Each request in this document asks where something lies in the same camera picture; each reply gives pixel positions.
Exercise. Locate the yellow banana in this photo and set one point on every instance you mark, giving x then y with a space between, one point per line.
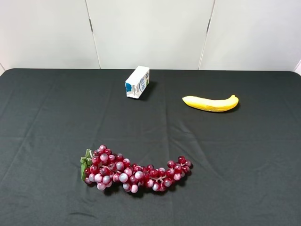
210 105

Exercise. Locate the red grape bunch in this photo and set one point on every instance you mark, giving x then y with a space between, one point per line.
103 168

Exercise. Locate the black tablecloth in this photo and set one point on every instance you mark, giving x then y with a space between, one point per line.
246 161

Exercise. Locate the white blue milk carton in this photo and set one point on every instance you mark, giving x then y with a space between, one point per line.
137 82

